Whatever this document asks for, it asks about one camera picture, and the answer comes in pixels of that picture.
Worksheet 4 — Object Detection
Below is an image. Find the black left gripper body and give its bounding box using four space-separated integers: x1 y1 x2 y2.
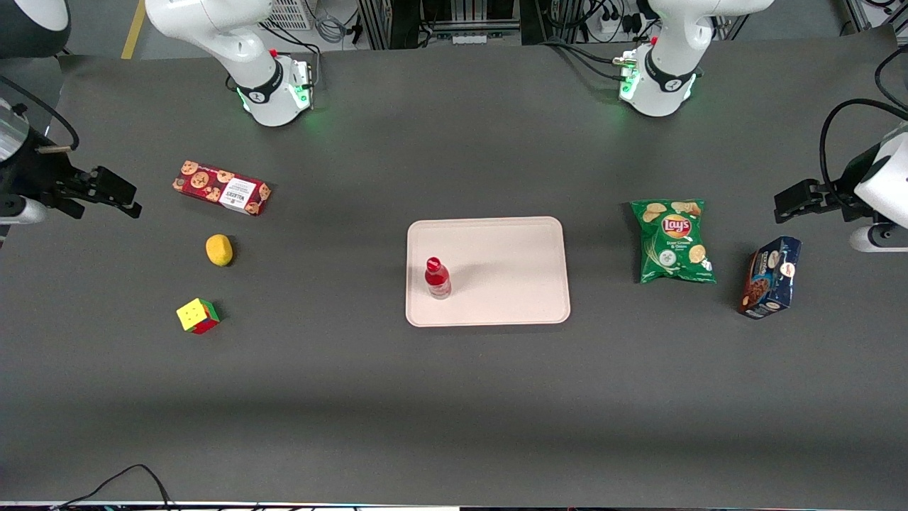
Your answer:
836 149 887 214

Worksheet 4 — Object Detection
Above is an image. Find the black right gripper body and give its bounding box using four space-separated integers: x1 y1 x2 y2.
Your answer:
0 131 72 215

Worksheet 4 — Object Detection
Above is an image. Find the red coke bottle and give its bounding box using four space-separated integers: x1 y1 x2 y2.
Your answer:
423 256 453 300

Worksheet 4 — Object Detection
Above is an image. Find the beige plastic tray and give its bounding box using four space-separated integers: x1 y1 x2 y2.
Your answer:
405 216 572 328

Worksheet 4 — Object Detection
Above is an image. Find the dark blue cookie box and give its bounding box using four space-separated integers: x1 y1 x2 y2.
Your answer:
737 236 803 320

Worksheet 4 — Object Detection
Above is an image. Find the red cookie box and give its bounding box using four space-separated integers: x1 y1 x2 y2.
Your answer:
172 160 272 217

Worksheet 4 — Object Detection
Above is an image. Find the yellow lemon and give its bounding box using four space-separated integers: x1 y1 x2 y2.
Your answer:
205 233 234 268

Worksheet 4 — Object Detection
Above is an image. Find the green Lays chips bag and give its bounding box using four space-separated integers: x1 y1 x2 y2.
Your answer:
630 199 717 285

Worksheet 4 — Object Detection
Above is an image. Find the rubik's cube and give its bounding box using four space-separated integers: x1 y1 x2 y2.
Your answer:
176 297 221 336

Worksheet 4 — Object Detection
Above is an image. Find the white perforated box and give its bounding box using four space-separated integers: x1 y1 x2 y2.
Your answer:
264 0 314 31

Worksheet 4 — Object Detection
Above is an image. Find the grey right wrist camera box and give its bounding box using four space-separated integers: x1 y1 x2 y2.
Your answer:
0 197 49 227

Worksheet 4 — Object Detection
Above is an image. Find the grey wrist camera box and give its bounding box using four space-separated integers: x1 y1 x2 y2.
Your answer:
848 222 908 254
0 197 49 227

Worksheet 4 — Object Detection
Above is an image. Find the thick black looped cable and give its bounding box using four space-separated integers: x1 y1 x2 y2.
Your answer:
819 98 908 194

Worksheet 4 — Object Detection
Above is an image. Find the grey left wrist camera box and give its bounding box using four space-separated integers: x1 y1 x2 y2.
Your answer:
848 222 908 254

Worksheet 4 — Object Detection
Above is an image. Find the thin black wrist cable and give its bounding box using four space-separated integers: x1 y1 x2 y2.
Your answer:
0 75 80 153

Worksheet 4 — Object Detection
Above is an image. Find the black cable at table corner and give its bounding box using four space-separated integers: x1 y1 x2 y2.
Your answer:
874 44 908 113

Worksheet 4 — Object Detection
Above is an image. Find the black cable bundle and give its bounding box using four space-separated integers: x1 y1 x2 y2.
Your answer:
541 37 629 80

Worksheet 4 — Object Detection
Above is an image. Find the grey coiled cable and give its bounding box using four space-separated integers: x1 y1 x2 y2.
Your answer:
314 6 358 45

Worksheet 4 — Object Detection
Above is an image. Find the black cable at table edge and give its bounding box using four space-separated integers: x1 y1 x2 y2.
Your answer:
51 464 175 511

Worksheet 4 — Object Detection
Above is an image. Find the black aluminium frame rack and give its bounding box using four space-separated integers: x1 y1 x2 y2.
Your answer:
357 0 529 50

